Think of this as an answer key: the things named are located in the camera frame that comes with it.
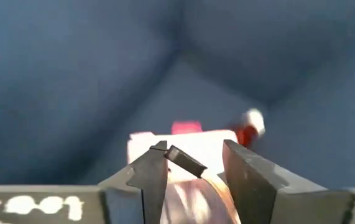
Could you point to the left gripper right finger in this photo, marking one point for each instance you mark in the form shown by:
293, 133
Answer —
251, 186

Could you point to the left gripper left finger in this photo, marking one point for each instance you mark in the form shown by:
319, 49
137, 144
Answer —
152, 174

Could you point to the first aid kit box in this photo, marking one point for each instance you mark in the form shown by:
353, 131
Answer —
196, 146

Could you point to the clear cup pink lid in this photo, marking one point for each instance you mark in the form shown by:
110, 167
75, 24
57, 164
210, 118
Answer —
196, 202

